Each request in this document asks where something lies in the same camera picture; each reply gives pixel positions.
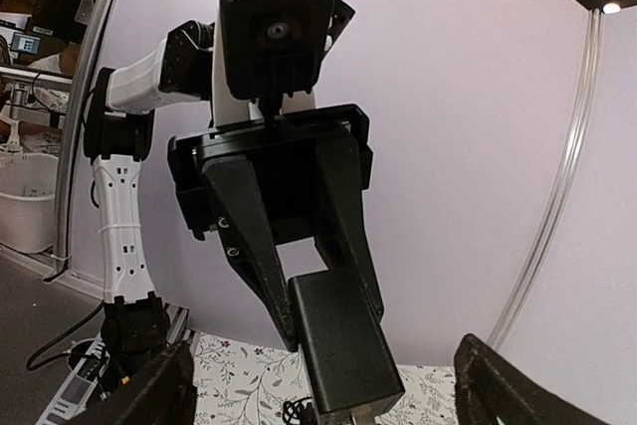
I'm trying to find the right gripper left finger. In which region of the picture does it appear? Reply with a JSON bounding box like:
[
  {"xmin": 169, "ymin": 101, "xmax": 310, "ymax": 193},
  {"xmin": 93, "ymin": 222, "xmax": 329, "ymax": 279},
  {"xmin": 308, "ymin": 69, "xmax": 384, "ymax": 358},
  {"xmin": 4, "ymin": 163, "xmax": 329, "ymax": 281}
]
[{"xmin": 70, "ymin": 342, "xmax": 197, "ymax": 425}]

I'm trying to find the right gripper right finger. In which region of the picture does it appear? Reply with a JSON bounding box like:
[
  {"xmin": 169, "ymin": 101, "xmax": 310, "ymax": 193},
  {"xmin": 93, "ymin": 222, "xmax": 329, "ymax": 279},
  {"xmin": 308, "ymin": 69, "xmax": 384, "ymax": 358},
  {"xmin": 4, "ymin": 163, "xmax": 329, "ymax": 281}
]
[{"xmin": 453, "ymin": 333, "xmax": 605, "ymax": 425}]

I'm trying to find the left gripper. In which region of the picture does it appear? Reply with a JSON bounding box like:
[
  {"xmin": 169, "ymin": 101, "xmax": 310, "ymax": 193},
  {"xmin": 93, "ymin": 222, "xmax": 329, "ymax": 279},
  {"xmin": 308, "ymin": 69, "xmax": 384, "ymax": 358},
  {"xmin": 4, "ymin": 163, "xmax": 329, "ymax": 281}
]
[{"xmin": 167, "ymin": 104, "xmax": 384, "ymax": 351}]

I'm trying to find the black plug adapter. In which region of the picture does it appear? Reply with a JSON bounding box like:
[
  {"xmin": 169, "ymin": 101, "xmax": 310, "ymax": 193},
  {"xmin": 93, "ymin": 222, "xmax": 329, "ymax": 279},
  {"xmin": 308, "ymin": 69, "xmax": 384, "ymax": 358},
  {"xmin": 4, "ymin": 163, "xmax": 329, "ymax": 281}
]
[{"xmin": 289, "ymin": 269, "xmax": 405, "ymax": 424}]

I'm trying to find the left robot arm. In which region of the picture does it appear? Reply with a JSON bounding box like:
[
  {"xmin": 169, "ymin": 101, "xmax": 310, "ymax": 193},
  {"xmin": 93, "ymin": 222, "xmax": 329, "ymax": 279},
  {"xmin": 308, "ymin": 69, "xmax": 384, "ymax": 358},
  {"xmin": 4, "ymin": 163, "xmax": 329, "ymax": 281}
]
[{"xmin": 84, "ymin": 21, "xmax": 384, "ymax": 379}]

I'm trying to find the floral table mat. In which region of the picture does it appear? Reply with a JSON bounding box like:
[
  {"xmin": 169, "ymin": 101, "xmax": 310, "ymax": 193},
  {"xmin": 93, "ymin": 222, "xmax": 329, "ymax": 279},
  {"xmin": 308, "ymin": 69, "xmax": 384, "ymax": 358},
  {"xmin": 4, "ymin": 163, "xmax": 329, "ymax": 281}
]
[{"xmin": 191, "ymin": 332, "xmax": 464, "ymax": 425}]

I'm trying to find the white storage bin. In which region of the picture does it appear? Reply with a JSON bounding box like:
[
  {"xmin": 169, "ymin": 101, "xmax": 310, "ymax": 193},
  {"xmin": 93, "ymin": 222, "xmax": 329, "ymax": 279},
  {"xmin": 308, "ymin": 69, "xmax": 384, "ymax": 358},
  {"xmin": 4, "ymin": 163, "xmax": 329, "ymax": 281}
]
[{"xmin": 1, "ymin": 153, "xmax": 58, "ymax": 254}]

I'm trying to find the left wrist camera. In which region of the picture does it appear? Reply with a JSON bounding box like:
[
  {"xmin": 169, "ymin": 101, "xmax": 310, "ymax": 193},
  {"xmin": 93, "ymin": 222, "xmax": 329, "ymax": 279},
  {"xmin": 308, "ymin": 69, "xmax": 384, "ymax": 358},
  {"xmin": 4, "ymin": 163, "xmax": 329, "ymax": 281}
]
[{"xmin": 211, "ymin": 0, "xmax": 355, "ymax": 127}]

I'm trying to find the left aluminium frame post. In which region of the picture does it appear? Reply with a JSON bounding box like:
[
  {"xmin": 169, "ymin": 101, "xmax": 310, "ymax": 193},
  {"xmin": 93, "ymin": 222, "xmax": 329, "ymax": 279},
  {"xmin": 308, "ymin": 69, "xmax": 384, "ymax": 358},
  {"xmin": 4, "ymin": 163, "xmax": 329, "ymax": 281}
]
[{"xmin": 45, "ymin": 0, "xmax": 114, "ymax": 283}]

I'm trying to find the aluminium frame post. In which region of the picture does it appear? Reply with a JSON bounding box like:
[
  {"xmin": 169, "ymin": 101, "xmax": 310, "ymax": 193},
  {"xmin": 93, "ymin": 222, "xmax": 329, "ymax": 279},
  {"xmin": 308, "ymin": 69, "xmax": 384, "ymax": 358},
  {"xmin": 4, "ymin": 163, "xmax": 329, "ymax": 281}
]
[
  {"xmin": 45, "ymin": 0, "xmax": 114, "ymax": 283},
  {"xmin": 485, "ymin": 9, "xmax": 606, "ymax": 346}
]

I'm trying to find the right aluminium frame post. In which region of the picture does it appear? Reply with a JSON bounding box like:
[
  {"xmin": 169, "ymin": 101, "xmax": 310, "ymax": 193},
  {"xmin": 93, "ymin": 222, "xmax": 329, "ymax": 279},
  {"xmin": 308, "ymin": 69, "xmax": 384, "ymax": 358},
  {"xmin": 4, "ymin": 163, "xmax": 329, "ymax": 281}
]
[{"xmin": 485, "ymin": 9, "xmax": 606, "ymax": 346}]

